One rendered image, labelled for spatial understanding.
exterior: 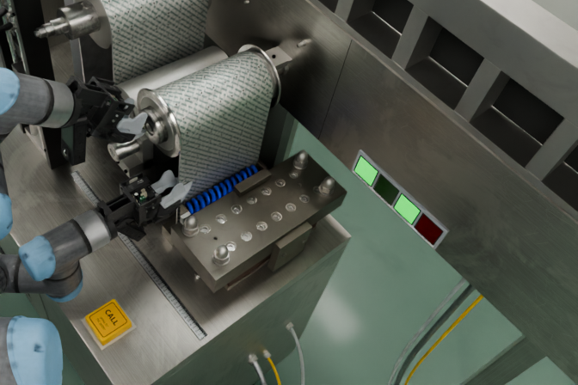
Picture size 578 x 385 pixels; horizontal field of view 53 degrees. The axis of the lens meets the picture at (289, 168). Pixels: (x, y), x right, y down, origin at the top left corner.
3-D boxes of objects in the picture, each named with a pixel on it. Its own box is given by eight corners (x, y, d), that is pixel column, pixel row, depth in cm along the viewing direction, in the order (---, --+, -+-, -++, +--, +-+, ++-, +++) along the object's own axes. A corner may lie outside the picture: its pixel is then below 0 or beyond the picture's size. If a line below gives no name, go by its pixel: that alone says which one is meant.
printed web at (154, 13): (90, 131, 153) (69, -38, 114) (165, 99, 165) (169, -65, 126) (176, 235, 138) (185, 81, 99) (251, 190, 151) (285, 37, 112)
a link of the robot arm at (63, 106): (37, 135, 90) (12, 103, 93) (61, 137, 94) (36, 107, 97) (62, 97, 88) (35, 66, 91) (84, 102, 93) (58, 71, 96)
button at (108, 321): (85, 320, 122) (83, 316, 120) (114, 302, 126) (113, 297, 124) (102, 346, 120) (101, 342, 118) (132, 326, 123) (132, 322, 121)
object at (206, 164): (176, 206, 130) (179, 154, 115) (255, 161, 142) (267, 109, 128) (177, 208, 129) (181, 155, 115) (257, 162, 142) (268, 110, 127)
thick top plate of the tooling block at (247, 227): (169, 241, 130) (170, 226, 125) (298, 163, 150) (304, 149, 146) (213, 293, 124) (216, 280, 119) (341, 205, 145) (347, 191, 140)
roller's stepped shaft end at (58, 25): (33, 36, 112) (29, 22, 110) (61, 26, 116) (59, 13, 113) (40, 45, 111) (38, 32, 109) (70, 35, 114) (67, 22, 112)
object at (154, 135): (163, 148, 111) (145, 141, 117) (172, 143, 112) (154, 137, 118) (151, 113, 108) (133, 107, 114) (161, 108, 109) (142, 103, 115)
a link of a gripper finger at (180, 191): (201, 177, 120) (162, 197, 116) (199, 193, 125) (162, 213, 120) (192, 168, 122) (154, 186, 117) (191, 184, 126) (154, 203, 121)
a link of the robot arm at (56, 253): (20, 262, 110) (11, 240, 104) (73, 234, 116) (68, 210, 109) (40, 293, 107) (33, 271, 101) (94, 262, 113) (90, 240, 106)
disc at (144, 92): (137, 125, 122) (135, 73, 110) (139, 124, 122) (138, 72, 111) (178, 171, 116) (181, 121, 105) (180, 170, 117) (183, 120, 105)
